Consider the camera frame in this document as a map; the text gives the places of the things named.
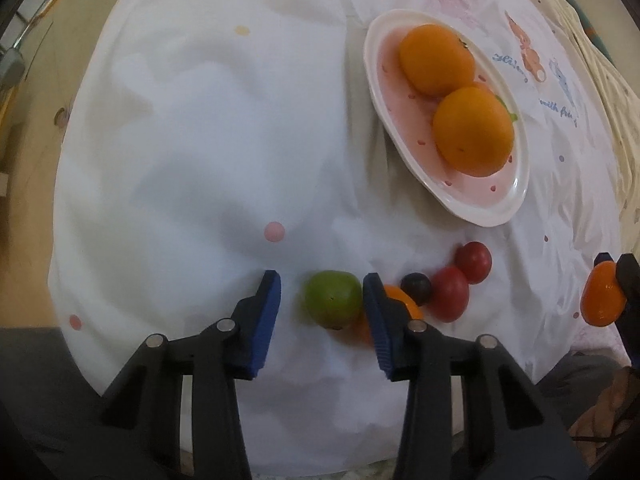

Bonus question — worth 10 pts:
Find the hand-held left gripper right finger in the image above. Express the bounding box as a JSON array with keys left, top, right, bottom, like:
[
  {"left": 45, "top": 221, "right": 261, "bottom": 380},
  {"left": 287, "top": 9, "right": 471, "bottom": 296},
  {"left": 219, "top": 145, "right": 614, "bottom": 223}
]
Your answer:
[{"left": 362, "top": 272, "right": 588, "bottom": 480}]

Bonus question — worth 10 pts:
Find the green round fruit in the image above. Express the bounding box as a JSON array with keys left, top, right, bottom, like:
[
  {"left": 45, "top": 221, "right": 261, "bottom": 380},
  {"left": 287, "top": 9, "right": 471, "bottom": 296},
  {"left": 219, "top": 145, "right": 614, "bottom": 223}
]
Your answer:
[{"left": 304, "top": 270, "right": 363, "bottom": 330}]

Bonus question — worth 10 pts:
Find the large orange with stem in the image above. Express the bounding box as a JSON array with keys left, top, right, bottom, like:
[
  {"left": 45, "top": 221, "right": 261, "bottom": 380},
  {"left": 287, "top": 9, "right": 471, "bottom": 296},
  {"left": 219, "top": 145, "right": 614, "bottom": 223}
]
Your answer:
[{"left": 398, "top": 23, "right": 477, "bottom": 98}]

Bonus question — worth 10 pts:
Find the dark blue grape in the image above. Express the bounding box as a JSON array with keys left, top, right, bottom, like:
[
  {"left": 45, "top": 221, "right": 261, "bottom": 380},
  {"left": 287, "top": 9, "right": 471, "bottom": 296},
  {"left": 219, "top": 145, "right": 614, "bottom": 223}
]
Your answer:
[{"left": 401, "top": 273, "right": 434, "bottom": 307}]

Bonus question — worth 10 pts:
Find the teal pillow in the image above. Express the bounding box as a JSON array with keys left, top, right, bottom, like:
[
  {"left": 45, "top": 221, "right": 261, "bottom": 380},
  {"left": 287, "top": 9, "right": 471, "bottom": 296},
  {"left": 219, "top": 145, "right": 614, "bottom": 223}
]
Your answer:
[{"left": 580, "top": 15, "right": 615, "bottom": 63}]

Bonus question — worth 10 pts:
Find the small round tangerine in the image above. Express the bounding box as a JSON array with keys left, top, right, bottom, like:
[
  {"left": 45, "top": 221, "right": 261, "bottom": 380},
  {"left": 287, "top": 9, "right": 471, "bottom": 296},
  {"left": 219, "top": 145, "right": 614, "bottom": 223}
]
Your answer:
[{"left": 354, "top": 284, "right": 425, "bottom": 347}]

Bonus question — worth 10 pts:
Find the large smooth orange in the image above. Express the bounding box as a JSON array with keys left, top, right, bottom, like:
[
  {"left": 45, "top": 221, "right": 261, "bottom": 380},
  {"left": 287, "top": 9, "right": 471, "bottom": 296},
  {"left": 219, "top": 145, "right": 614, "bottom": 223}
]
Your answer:
[{"left": 432, "top": 86, "right": 515, "bottom": 178}]

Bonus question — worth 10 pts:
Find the red cherry tomato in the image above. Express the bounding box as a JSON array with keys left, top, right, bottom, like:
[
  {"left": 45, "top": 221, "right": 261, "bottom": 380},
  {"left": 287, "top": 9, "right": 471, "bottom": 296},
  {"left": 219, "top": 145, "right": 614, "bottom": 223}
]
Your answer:
[
  {"left": 430, "top": 266, "right": 470, "bottom": 323},
  {"left": 454, "top": 241, "right": 493, "bottom": 284}
]

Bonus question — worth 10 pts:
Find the person's right hand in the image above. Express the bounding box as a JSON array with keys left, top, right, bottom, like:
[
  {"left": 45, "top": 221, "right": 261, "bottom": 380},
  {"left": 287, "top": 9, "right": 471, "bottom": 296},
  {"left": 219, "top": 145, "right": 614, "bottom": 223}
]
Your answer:
[{"left": 570, "top": 366, "right": 640, "bottom": 461}]

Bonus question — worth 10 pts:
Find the small oval orange kumquat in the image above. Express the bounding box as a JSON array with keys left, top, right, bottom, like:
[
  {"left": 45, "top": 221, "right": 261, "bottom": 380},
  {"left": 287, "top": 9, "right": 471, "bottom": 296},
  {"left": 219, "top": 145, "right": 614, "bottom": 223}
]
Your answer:
[{"left": 580, "top": 261, "right": 628, "bottom": 326}]

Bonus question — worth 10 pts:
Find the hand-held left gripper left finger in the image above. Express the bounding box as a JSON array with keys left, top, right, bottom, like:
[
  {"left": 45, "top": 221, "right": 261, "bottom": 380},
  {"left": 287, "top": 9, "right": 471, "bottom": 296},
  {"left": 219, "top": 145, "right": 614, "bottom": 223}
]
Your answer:
[{"left": 99, "top": 269, "right": 282, "bottom": 480}]

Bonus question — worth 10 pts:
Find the pink strawberry-pattern plate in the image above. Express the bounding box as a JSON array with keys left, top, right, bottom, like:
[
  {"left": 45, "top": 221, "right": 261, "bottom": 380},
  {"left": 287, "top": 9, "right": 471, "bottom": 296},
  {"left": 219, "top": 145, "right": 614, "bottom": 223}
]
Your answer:
[{"left": 363, "top": 8, "right": 530, "bottom": 229}]

